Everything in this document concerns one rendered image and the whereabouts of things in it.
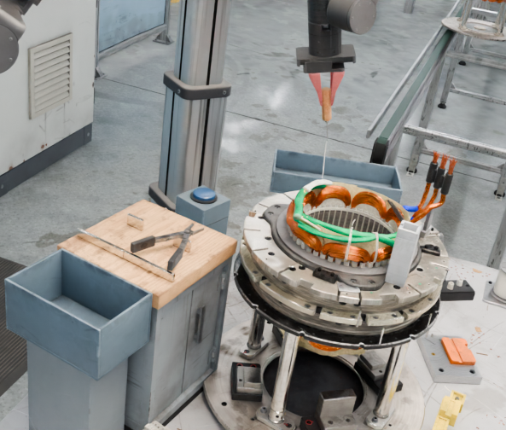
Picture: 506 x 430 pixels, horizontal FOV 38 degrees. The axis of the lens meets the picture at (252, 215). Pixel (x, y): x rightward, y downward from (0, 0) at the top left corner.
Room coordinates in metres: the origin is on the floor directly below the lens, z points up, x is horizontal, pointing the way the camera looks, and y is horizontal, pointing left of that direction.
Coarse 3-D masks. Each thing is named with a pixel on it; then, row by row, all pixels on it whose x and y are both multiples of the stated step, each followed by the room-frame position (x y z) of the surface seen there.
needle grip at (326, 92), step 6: (324, 90) 1.27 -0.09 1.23; (330, 90) 1.28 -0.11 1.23; (324, 96) 1.27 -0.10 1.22; (330, 96) 1.28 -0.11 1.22; (324, 102) 1.27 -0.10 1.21; (330, 102) 1.28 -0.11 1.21; (324, 108) 1.27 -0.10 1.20; (330, 108) 1.28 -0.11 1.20; (324, 114) 1.28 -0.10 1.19; (330, 114) 1.28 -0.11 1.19; (324, 120) 1.28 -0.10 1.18
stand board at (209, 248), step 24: (120, 216) 1.02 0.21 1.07; (144, 216) 1.03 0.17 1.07; (168, 216) 1.04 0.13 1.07; (72, 240) 0.93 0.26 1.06; (120, 240) 0.95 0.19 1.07; (192, 240) 0.98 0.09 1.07; (216, 240) 0.99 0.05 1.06; (96, 264) 0.87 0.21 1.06; (120, 264) 0.88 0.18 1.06; (192, 264) 0.91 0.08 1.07; (216, 264) 0.95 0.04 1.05; (144, 288) 0.83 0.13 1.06; (168, 288) 0.84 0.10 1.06
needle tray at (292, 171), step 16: (288, 160) 1.37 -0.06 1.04; (304, 160) 1.37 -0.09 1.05; (320, 160) 1.37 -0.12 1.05; (336, 160) 1.37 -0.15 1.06; (352, 160) 1.37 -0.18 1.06; (272, 176) 1.26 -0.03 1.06; (288, 176) 1.26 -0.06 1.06; (304, 176) 1.26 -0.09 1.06; (320, 176) 1.36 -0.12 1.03; (336, 176) 1.37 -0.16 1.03; (352, 176) 1.37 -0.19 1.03; (368, 176) 1.37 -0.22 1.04; (384, 176) 1.37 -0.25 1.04; (384, 192) 1.26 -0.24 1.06; (400, 192) 1.26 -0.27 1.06
